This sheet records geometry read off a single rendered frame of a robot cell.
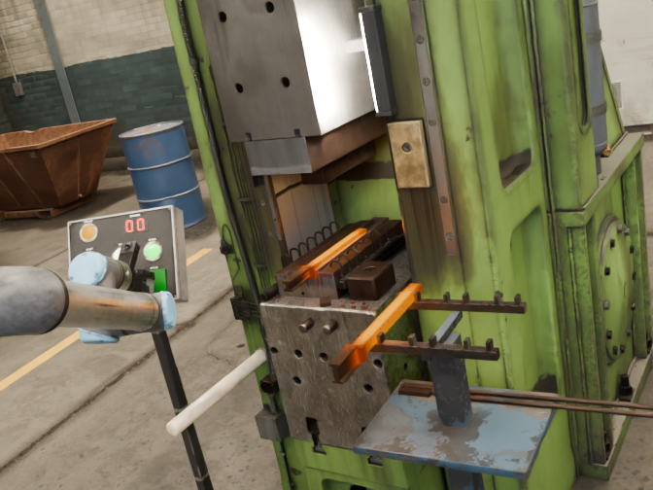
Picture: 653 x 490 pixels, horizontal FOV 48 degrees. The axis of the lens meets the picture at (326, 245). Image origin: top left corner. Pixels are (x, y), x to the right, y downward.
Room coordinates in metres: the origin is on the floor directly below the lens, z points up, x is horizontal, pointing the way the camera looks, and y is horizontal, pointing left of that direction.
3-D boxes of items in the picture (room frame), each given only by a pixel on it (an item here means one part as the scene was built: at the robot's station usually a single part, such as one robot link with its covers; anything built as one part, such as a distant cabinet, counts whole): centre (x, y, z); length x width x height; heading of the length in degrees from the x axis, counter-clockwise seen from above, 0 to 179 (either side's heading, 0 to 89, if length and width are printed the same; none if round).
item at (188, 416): (2.04, 0.41, 0.62); 0.44 x 0.05 x 0.05; 144
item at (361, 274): (1.86, -0.10, 0.95); 0.12 x 0.08 x 0.06; 144
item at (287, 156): (2.08, -0.04, 1.32); 0.42 x 0.20 x 0.10; 144
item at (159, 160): (6.64, 1.31, 0.44); 0.59 x 0.59 x 0.88
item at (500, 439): (1.48, -0.21, 0.71); 0.40 x 0.30 x 0.02; 57
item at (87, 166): (8.48, 3.14, 0.43); 1.89 x 1.20 x 0.85; 60
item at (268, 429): (2.22, 0.30, 0.36); 0.09 x 0.07 x 0.12; 54
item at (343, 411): (2.06, -0.09, 0.69); 0.56 x 0.38 x 0.45; 144
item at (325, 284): (2.08, -0.04, 0.96); 0.42 x 0.20 x 0.09; 144
